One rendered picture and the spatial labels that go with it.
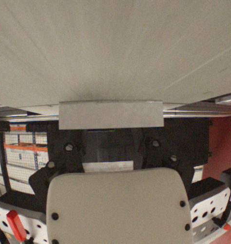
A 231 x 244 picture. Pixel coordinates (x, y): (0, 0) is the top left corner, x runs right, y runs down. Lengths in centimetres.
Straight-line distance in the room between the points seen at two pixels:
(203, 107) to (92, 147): 61
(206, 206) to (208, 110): 47
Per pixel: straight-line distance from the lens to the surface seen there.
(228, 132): 101
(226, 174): 45
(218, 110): 73
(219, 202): 35
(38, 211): 27
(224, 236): 61
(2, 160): 136
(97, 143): 72
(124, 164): 22
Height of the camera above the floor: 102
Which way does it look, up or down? 2 degrees down
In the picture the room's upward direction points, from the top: 178 degrees clockwise
